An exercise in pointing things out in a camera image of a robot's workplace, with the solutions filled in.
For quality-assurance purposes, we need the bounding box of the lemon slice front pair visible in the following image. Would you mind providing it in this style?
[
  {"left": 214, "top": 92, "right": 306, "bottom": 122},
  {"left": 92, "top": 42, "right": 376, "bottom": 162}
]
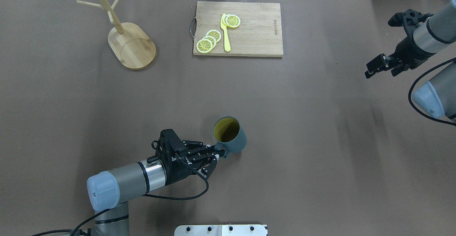
[{"left": 224, "top": 14, "right": 241, "bottom": 28}]

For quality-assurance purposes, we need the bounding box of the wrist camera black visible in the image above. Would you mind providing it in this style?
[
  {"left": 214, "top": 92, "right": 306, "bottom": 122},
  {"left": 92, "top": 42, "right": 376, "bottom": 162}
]
[
  {"left": 151, "top": 129, "right": 187, "bottom": 165},
  {"left": 388, "top": 9, "right": 433, "bottom": 37}
]

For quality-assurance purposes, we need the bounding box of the yellow plastic knife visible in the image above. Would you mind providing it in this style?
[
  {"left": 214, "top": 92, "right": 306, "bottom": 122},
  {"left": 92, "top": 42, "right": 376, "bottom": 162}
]
[{"left": 220, "top": 13, "right": 231, "bottom": 52}]

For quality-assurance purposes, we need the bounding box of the lemon slice top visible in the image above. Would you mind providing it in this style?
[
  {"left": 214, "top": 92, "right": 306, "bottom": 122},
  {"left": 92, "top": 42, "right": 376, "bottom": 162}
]
[{"left": 206, "top": 29, "right": 222, "bottom": 43}]

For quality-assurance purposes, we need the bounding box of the lemon slice middle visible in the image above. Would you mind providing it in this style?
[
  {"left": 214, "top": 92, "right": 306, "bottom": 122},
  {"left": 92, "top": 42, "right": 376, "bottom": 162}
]
[{"left": 202, "top": 36, "right": 217, "bottom": 48}]

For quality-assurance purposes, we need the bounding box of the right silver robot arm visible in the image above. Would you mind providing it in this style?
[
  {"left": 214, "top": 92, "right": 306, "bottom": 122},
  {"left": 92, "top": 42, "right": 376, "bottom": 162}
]
[{"left": 364, "top": 0, "right": 456, "bottom": 127}]

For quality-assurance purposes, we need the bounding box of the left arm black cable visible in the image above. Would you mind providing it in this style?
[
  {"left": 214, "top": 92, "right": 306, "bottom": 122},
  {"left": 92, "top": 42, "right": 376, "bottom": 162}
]
[{"left": 32, "top": 150, "right": 209, "bottom": 236}]

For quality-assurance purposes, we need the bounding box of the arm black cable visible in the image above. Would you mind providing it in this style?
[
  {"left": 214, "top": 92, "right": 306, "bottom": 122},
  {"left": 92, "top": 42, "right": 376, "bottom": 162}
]
[
  {"left": 408, "top": 58, "right": 456, "bottom": 127},
  {"left": 32, "top": 150, "right": 209, "bottom": 236}
]

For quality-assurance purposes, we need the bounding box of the blue grey mug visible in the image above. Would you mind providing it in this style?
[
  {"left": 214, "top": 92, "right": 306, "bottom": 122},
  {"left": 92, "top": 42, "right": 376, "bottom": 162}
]
[{"left": 212, "top": 116, "right": 247, "bottom": 158}]

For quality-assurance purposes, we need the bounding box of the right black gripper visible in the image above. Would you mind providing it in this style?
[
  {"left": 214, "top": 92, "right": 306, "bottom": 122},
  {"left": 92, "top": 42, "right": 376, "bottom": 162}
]
[{"left": 364, "top": 36, "right": 430, "bottom": 79}]

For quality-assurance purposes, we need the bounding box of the bamboo cutting board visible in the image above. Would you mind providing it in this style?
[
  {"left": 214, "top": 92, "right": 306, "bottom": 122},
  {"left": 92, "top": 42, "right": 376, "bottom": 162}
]
[{"left": 193, "top": 1, "right": 284, "bottom": 58}]

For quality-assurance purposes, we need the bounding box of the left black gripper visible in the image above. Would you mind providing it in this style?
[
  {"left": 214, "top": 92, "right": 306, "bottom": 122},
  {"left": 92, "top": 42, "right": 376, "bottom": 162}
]
[{"left": 162, "top": 141, "right": 228, "bottom": 186}]

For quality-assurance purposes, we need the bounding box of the lemon slice lower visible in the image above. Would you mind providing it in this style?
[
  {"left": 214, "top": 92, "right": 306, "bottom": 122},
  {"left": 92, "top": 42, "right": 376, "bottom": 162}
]
[{"left": 196, "top": 39, "right": 213, "bottom": 53}]

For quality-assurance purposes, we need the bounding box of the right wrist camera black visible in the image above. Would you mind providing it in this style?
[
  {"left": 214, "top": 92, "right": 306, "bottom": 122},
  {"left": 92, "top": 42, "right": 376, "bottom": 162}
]
[{"left": 388, "top": 9, "right": 433, "bottom": 37}]

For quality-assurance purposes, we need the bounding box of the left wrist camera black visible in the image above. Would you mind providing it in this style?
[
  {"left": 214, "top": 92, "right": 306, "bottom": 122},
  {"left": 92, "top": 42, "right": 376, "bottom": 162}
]
[{"left": 151, "top": 129, "right": 187, "bottom": 165}]

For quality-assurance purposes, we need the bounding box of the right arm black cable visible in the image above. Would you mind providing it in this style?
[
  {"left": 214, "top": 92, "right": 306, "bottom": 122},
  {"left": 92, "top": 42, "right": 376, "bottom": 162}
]
[{"left": 408, "top": 58, "right": 456, "bottom": 127}]

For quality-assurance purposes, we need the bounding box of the wooden cup storage rack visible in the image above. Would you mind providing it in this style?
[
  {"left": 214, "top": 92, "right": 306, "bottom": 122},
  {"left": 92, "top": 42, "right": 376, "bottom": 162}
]
[{"left": 76, "top": 0, "right": 157, "bottom": 70}]

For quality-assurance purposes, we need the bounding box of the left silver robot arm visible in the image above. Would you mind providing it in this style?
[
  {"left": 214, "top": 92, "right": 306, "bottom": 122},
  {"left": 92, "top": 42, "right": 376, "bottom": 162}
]
[{"left": 79, "top": 141, "right": 227, "bottom": 236}]

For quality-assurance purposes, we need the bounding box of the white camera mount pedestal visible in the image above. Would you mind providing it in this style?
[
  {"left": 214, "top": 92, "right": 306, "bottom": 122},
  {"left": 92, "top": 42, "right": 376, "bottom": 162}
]
[{"left": 174, "top": 224, "right": 268, "bottom": 236}]

